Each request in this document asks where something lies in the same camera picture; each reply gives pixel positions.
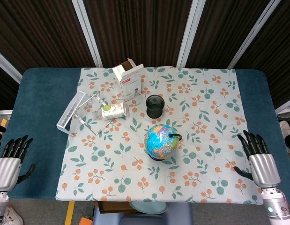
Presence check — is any floral print tablecloth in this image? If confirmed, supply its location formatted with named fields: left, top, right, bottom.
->
left=55, top=67, right=264, bottom=204

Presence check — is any white partition post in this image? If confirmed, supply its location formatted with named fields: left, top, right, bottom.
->
left=0, top=48, right=23, bottom=84
left=227, top=0, right=283, bottom=69
left=177, top=0, right=206, bottom=68
left=72, top=0, right=104, bottom=68
left=275, top=97, right=290, bottom=115

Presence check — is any blue table cover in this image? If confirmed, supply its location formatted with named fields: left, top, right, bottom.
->
left=0, top=67, right=288, bottom=200

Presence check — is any small blue desk globe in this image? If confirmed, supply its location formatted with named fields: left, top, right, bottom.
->
left=144, top=124, right=183, bottom=162

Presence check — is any black cylindrical cup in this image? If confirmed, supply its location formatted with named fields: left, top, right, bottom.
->
left=145, top=94, right=165, bottom=119

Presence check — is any white mesh metal rack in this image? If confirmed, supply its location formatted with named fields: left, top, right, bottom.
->
left=56, top=90, right=89, bottom=135

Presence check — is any white sneaker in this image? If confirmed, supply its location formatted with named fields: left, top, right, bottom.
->
left=1, top=205, right=24, bottom=225

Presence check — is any brown cardboard box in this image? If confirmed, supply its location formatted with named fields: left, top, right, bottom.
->
left=93, top=201, right=136, bottom=214

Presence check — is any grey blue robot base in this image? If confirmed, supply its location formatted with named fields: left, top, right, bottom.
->
left=92, top=202, right=193, bottom=225

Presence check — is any silver wire frame stand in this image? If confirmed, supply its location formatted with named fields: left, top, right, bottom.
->
left=73, top=91, right=117, bottom=136

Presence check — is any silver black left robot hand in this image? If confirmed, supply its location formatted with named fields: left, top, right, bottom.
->
left=0, top=135, right=36, bottom=192

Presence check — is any white lamp carton box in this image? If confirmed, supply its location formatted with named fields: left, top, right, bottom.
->
left=112, top=58, right=145, bottom=102

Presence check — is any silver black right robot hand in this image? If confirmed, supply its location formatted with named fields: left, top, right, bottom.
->
left=233, top=130, right=282, bottom=189

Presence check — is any light blue plate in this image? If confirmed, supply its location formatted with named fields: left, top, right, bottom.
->
left=129, top=201, right=168, bottom=214

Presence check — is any clear plastic labelled bottle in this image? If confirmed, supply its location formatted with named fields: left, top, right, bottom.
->
left=92, top=102, right=130, bottom=121

